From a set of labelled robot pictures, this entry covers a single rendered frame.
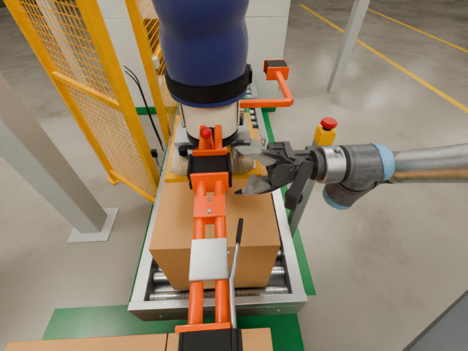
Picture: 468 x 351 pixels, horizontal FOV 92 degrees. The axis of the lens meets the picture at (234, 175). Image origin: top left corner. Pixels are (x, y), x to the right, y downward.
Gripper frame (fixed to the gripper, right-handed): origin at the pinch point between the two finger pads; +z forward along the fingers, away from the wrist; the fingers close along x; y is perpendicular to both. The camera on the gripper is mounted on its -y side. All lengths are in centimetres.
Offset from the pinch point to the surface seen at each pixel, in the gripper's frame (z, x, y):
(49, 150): 99, -46, 67
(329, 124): -44, -18, 43
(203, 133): 5.7, 11.8, 0.3
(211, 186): 5.2, -1.3, -2.0
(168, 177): 18.4, -11.3, 11.0
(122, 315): 68, -122, 0
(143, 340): 36, -67, -21
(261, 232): -8.8, -26.8, -0.3
